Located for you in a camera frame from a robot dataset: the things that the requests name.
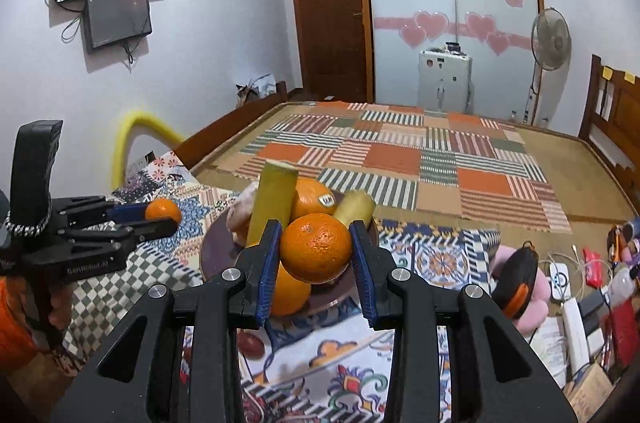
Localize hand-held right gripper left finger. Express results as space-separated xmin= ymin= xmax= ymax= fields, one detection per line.
xmin=50 ymin=219 xmax=285 ymax=423

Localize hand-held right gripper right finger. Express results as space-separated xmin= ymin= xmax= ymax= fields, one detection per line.
xmin=348 ymin=219 xmax=578 ymax=423

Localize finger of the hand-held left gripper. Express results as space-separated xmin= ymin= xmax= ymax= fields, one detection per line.
xmin=59 ymin=218 xmax=179 ymax=255
xmin=52 ymin=196 xmax=151 ymax=225

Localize small orange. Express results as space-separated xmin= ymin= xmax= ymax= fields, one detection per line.
xmin=144 ymin=198 xmax=184 ymax=225

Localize purple plate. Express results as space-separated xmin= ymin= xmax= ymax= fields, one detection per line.
xmin=198 ymin=190 xmax=382 ymax=310

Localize peeled pomelo segment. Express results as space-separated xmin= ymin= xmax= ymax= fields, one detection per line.
xmin=226 ymin=180 xmax=262 ymax=247

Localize green sugarcane piece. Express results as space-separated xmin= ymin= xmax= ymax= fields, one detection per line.
xmin=245 ymin=159 xmax=300 ymax=250
xmin=332 ymin=189 xmax=376 ymax=230

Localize large orange with sticker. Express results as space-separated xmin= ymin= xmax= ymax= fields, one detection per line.
xmin=290 ymin=177 xmax=339 ymax=225

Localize person's left hand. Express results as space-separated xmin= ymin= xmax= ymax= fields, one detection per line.
xmin=50 ymin=277 xmax=72 ymax=330

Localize green checkered cloth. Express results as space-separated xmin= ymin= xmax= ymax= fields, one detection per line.
xmin=64 ymin=230 xmax=207 ymax=365

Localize colourful patterned bedsheet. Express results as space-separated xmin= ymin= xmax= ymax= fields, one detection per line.
xmin=109 ymin=150 xmax=502 ymax=423

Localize yellow foam tube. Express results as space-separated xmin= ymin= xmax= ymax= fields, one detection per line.
xmin=110 ymin=109 xmax=184 ymax=192

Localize striped patchwork blanket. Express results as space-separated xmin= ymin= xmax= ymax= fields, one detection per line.
xmin=234 ymin=101 xmax=574 ymax=235

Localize black and orange pouch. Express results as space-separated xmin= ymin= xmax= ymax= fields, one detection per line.
xmin=492 ymin=242 xmax=542 ymax=320

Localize pink plush toy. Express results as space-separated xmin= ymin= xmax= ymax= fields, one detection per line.
xmin=491 ymin=245 xmax=552 ymax=333

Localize pile of clothes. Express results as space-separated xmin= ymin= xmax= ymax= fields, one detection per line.
xmin=235 ymin=74 xmax=279 ymax=107

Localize white appliance by wardrobe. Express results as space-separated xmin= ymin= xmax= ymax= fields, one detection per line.
xmin=417 ymin=47 xmax=474 ymax=114

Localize white power strip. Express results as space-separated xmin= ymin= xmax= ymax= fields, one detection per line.
xmin=562 ymin=297 xmax=592 ymax=373

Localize woven straw bed mat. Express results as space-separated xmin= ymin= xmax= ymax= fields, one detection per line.
xmin=191 ymin=100 xmax=637 ymax=235

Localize red packet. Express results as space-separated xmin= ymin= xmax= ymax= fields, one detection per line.
xmin=581 ymin=250 xmax=609 ymax=290

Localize brown wooden door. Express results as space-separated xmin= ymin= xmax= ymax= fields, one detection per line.
xmin=287 ymin=0 xmax=376 ymax=104

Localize cardboard box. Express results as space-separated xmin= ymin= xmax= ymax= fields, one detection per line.
xmin=564 ymin=362 xmax=615 ymax=421

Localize red booklet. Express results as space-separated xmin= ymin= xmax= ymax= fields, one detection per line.
xmin=603 ymin=302 xmax=638 ymax=370

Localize standing fan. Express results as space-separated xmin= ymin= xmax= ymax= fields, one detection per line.
xmin=524 ymin=7 xmax=572 ymax=126

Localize black monitor cable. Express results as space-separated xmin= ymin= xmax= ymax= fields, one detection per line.
xmin=120 ymin=39 xmax=143 ymax=70

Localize black television cable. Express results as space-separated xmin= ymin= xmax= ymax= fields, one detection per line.
xmin=47 ymin=0 xmax=83 ymax=44

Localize small black wall monitor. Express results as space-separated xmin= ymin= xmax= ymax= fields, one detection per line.
xmin=82 ymin=0 xmax=154 ymax=54

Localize white charging cable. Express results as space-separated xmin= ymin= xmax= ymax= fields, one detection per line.
xmin=546 ymin=245 xmax=608 ymax=304

